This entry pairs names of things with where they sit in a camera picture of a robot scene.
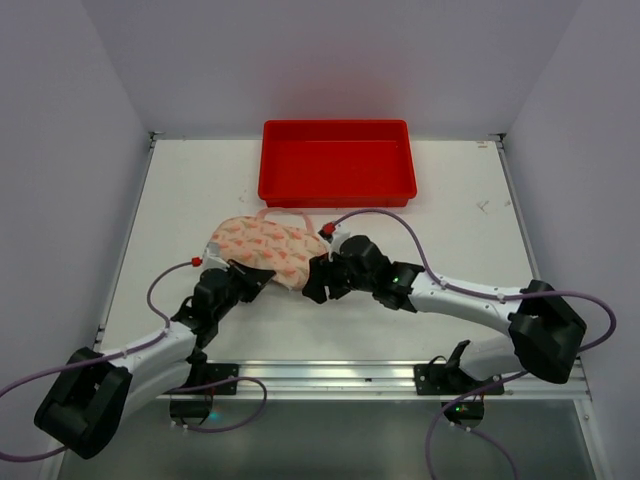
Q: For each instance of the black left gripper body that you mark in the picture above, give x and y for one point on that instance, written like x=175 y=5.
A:
x=246 y=279

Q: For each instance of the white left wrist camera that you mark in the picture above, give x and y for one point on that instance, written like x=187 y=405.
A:
x=211 y=258

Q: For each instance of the floral mesh laundry bag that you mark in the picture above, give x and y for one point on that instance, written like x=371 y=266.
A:
x=257 y=242

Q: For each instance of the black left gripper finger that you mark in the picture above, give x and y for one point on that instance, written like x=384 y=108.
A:
x=257 y=278
x=238 y=270

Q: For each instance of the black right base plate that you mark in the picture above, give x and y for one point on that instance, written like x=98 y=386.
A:
x=442 y=377

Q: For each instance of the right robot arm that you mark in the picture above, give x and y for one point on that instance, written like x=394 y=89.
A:
x=538 y=331

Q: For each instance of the aluminium mounting rail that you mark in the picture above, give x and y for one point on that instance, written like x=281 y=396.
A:
x=387 y=380

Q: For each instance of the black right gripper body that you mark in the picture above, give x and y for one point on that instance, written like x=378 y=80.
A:
x=323 y=276

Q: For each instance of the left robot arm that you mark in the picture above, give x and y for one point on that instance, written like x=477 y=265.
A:
x=95 y=391

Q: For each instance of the red plastic tray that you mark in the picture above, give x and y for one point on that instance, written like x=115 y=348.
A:
x=336 y=164

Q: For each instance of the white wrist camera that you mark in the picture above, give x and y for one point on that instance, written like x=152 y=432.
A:
x=334 y=235
x=211 y=258

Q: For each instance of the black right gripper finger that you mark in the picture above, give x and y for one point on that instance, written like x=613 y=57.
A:
x=335 y=291
x=315 y=287

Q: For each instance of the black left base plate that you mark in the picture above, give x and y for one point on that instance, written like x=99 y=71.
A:
x=217 y=372

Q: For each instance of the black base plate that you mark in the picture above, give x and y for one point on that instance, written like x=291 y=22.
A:
x=217 y=372
x=442 y=377

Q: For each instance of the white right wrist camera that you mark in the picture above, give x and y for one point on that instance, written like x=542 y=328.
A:
x=334 y=235

